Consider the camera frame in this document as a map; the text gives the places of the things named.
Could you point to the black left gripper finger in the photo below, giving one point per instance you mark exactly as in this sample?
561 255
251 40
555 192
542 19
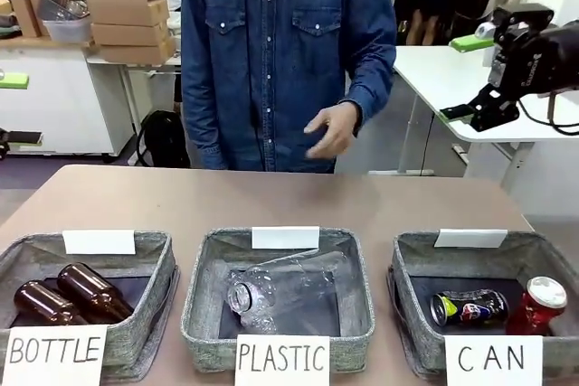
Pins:
22 137
13 81

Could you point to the person's left forearm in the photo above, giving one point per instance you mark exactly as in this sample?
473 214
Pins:
373 83

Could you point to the black backpack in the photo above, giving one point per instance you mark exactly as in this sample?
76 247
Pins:
163 142

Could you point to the person in denim shirt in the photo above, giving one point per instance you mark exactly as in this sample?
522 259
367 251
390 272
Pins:
271 42

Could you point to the grey fabric bottle basket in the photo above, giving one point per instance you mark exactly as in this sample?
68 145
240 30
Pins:
149 313

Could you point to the white PLASTIC label card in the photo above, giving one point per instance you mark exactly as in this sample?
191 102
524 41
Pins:
280 377

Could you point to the black Pepsi can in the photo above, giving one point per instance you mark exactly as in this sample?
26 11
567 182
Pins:
475 309

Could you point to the large clear plastic bottle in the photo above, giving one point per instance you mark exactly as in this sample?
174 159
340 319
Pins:
280 286

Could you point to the grey fabric can basket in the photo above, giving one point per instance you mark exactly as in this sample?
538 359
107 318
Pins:
416 268

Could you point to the white BOTTLE label card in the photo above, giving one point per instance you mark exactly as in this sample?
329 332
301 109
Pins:
59 374

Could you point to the flat cardboard box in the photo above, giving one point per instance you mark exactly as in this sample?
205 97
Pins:
135 53
126 33

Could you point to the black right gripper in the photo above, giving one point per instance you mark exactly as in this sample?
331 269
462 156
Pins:
552 60

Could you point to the open cardboard box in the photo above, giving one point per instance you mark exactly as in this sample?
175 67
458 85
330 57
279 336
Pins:
117 2

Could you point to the white tent card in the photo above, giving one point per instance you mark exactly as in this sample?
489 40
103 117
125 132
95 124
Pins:
285 238
470 238
99 242

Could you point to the white power strip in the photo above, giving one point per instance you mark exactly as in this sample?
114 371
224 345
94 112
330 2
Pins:
460 152

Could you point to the small cardboard box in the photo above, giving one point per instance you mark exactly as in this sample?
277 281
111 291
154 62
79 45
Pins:
25 15

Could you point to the person's left hand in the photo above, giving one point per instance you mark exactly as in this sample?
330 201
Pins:
337 133

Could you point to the dark cloth pile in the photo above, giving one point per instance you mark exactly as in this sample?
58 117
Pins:
9 26

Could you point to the white CAN label card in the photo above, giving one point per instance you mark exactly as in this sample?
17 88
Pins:
493 377

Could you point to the brown glass bottle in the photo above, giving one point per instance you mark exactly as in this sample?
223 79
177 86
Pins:
40 302
90 289

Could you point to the red soda can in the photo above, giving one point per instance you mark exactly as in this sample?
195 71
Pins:
534 313

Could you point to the white desk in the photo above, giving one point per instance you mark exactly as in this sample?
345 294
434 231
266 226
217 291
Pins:
434 87

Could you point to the grey fabric plastic basket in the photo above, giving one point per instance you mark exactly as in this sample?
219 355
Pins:
208 268

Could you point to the person's right forearm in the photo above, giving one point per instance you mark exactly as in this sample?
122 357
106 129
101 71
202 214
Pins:
199 124

